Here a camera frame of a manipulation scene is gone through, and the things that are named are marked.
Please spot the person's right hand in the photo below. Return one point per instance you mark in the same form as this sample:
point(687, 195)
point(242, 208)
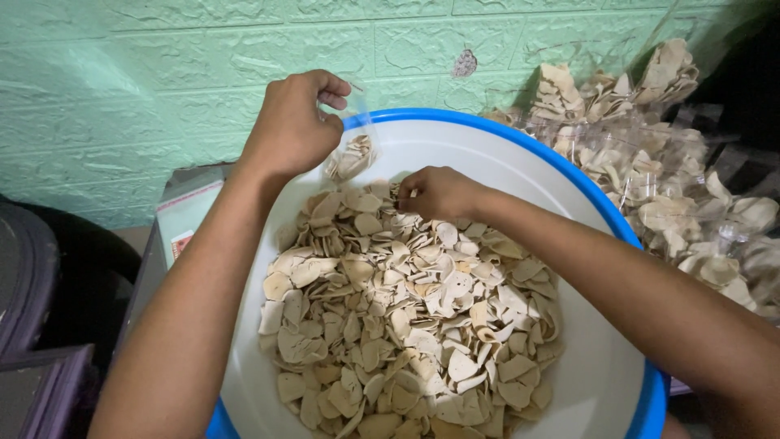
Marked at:
point(442, 194)

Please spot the person's left hand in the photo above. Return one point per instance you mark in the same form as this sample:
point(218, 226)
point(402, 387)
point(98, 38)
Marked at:
point(289, 131)

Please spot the person's left fingers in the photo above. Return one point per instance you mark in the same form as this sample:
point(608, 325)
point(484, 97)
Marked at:
point(329, 82)

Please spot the person's right fingers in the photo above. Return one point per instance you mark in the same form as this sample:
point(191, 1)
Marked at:
point(407, 204)

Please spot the single beige cracker piece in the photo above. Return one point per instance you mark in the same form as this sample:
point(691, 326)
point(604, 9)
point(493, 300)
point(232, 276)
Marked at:
point(414, 193)

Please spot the clear plastic bag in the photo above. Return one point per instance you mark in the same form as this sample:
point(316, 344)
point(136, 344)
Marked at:
point(362, 122)

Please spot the small portion of bagged crackers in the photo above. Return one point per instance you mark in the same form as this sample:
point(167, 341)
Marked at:
point(352, 158)

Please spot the heap of loose beige crackers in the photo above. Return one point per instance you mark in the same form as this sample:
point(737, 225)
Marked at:
point(408, 317)

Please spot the pack of empty plastic bags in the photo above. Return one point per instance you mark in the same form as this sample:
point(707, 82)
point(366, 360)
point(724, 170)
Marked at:
point(183, 213)

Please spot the white basin with blue rim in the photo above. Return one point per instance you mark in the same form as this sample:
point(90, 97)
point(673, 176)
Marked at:
point(585, 341)

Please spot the pile of filled cracker bags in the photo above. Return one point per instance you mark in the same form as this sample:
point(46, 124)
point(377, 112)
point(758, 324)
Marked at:
point(664, 183)

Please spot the grey board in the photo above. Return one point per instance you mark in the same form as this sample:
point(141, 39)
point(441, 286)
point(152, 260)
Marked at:
point(143, 286)

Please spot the dark purple plastic furniture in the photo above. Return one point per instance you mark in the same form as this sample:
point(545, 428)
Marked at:
point(42, 317)

